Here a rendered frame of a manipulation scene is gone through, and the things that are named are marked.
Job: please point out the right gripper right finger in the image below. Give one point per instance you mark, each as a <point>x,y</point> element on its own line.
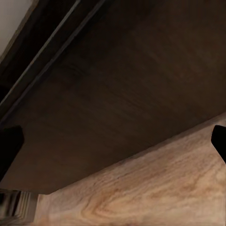
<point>219,140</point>

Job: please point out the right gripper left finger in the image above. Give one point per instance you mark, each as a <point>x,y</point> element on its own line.
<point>11,141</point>

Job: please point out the cabinet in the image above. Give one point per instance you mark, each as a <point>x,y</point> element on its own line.
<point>93,82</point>

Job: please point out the wood fireplace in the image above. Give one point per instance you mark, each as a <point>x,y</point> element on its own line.
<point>17,208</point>

